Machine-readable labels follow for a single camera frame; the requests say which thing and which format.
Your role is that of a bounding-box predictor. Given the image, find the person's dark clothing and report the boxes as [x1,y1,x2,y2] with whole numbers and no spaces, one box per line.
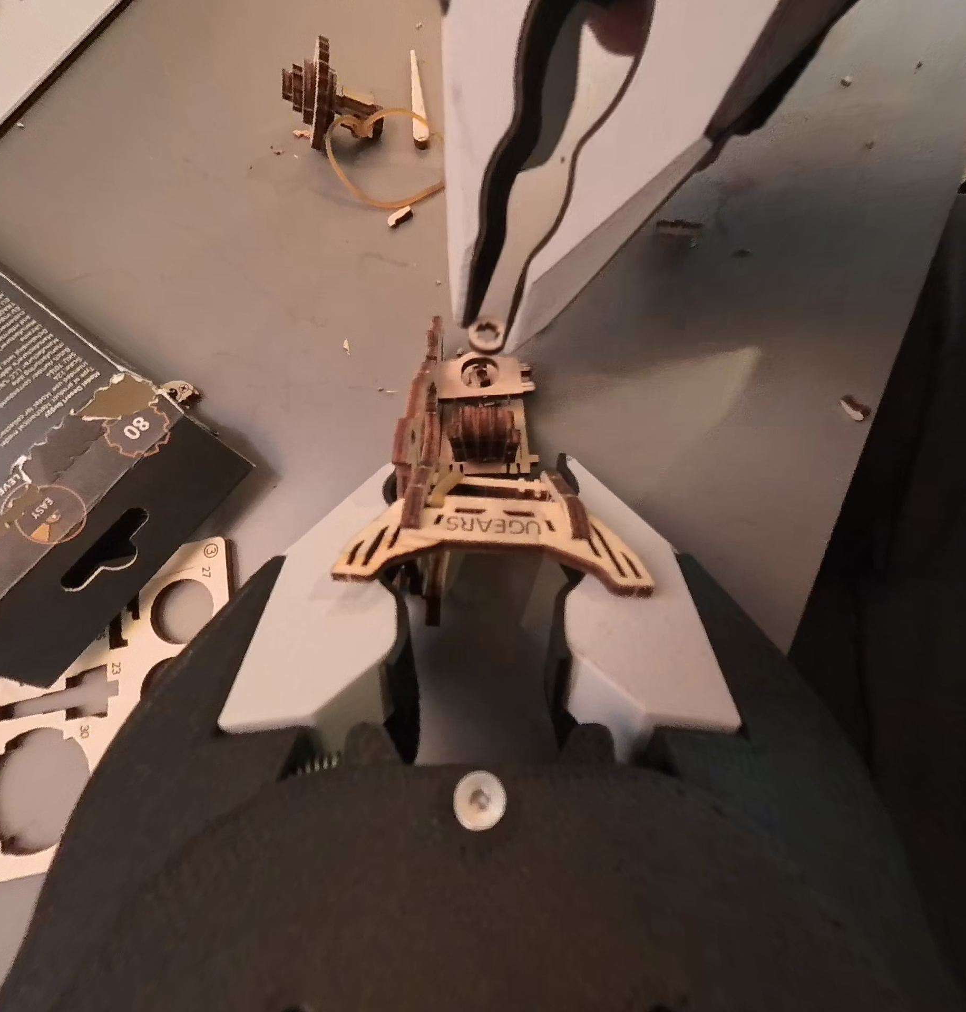
[791,193,966,1012]

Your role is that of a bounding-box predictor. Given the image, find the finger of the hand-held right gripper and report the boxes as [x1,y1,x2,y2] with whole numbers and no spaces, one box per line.
[440,0,533,327]
[509,0,776,351]

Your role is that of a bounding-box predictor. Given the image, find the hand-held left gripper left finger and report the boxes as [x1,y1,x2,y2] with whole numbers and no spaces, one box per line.
[216,470,421,765]

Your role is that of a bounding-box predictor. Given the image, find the scattered wood scraps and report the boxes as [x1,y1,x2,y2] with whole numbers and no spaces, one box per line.
[340,75,875,420]

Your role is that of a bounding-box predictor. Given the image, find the tan rubber band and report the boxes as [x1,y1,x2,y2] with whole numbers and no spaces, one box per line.
[325,106,446,210]

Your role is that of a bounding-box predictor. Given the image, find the wooden buggy model assembly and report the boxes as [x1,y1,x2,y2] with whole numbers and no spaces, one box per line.
[331,315,656,626]

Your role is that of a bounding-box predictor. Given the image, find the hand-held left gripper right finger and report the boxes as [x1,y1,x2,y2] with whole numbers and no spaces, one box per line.
[542,457,745,765]

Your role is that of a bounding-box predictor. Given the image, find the laser-cut plywood part sheet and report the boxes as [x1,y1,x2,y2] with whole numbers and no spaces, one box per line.
[0,538,237,887]

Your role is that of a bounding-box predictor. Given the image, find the black cardboard box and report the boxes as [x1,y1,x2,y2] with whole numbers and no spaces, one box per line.
[0,249,255,687]

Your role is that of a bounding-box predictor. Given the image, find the stepped wooden gear stack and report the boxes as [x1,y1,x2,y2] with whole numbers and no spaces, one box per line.
[281,35,385,151]

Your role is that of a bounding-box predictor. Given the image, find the pointed pale wooden stick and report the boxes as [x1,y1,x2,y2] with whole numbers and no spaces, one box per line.
[407,49,432,151]

